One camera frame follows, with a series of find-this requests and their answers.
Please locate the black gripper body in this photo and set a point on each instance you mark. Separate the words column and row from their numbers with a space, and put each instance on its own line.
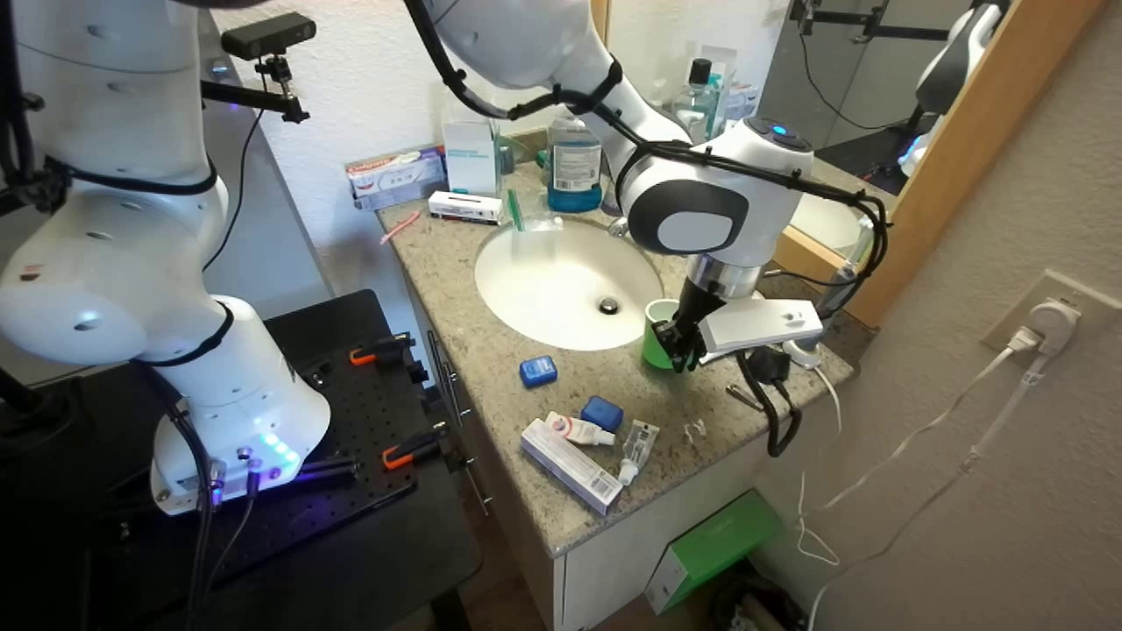
column 708, row 298

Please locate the green mug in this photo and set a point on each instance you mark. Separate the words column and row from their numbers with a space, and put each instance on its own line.
column 654, row 352

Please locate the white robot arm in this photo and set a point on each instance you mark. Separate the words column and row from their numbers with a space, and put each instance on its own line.
column 108, row 269

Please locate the metal sink drain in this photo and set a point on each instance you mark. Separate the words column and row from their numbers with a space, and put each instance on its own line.
column 608, row 306

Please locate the white oval sink basin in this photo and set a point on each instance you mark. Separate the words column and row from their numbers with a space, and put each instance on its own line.
column 547, row 283

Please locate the dark grey power adapter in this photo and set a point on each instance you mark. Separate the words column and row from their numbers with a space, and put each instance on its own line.
column 771, row 369

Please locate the blue square container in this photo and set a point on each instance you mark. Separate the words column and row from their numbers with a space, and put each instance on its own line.
column 601, row 411

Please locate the crumpled silver tube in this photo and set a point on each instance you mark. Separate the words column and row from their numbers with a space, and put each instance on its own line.
column 637, row 450

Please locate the small white tube red logo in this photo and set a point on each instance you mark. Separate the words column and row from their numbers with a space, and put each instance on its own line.
column 579, row 430

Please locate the blue dental floss box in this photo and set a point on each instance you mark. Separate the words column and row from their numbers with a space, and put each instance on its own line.
column 539, row 373

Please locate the long white toothpaste box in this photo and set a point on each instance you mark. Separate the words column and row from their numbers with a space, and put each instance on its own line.
column 567, row 468

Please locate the blue mouthwash bottle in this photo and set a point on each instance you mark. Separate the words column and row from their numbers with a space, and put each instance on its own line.
column 578, row 164

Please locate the green cardboard box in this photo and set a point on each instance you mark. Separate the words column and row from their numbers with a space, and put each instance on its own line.
column 712, row 549

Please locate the green toothbrush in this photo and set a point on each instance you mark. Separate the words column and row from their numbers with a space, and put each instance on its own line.
column 515, row 208

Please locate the white vanity cabinet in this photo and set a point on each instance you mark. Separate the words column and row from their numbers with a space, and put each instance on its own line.
column 608, row 563

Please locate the white box red black stripe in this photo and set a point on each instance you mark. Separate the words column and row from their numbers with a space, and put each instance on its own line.
column 464, row 208

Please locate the white box teal print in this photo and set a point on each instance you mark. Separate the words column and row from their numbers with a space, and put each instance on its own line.
column 473, row 153

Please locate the orange black clamp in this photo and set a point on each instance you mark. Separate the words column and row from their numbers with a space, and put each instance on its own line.
column 407, row 450
column 381, row 352

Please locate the thin pink stick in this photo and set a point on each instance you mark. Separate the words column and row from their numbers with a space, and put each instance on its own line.
column 406, row 224

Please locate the wood framed mirror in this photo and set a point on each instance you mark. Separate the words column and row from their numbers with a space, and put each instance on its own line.
column 971, row 142

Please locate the white blue carton box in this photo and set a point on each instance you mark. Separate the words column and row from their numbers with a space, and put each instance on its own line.
column 396, row 178

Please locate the white plug adapter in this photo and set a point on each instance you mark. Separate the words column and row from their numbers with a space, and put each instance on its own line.
column 1058, row 323

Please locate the black robot table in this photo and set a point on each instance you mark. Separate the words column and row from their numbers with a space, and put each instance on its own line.
column 353, row 527

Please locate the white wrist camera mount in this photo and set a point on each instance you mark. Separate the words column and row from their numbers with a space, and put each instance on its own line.
column 759, row 321

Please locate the beige wall outlet plate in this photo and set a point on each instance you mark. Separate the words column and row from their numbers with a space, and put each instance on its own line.
column 1103, row 309

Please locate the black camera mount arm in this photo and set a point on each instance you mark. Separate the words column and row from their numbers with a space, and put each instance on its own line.
column 249, row 98

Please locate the black external camera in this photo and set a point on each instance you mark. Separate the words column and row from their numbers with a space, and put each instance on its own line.
column 267, row 38

